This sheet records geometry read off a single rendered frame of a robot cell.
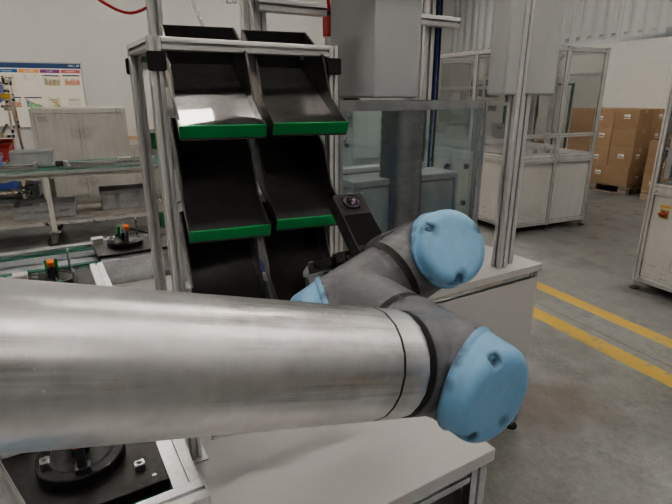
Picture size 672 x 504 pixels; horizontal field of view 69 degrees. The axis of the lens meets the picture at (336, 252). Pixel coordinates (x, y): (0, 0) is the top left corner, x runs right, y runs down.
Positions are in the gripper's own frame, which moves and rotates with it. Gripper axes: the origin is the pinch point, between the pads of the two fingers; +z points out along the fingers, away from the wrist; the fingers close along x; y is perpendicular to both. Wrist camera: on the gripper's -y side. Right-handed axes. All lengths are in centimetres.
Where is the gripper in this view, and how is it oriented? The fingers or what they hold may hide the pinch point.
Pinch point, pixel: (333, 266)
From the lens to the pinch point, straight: 79.3
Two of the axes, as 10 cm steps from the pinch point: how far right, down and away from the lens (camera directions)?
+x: 9.3, -1.1, 3.4
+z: -3.3, 1.4, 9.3
